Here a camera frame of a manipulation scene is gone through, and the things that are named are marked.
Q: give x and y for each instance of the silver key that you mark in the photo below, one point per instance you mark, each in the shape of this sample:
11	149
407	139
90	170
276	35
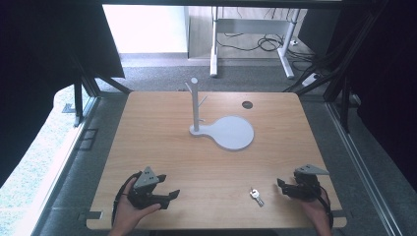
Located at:
256	196

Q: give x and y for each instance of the black metal stand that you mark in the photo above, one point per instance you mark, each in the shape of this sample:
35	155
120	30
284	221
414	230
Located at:
344	98
78	101

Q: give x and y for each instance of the white power strip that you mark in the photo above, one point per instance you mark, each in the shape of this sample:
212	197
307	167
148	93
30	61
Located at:
310	79

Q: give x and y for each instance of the aluminium floor rail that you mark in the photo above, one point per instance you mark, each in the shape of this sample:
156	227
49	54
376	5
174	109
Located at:
364	164
65	157

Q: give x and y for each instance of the dark floor plate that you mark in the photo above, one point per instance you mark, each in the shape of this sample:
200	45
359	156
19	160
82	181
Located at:
88	139

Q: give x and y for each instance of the black curtain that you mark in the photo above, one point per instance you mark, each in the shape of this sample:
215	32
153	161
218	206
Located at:
39	65
387	82

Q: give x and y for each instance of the grey key holder stand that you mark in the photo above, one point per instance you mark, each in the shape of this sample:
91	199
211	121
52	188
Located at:
231	132

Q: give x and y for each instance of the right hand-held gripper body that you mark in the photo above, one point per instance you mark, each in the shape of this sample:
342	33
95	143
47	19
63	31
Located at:
308	188

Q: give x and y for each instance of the grey table bracket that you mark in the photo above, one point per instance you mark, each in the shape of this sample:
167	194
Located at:
91	215
339	213

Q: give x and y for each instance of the white desk frame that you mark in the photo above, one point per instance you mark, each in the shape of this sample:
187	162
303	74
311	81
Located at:
214	49

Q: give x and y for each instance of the person's right hand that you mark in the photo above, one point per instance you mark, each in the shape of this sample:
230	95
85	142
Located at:
316	211

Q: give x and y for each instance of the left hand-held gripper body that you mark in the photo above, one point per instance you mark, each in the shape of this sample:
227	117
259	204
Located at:
146	179

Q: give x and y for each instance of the person's left hand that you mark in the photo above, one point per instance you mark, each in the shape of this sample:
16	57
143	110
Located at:
126	213

